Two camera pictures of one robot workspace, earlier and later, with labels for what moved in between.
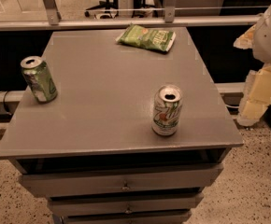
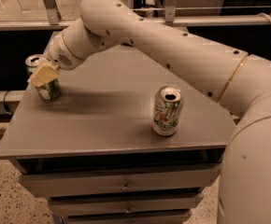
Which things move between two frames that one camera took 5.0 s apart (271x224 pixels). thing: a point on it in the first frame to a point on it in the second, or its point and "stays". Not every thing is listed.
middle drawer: [123, 204] stays
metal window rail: [54, 21] stays
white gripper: [270, 42] to [58, 55]
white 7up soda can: [166, 109] stays
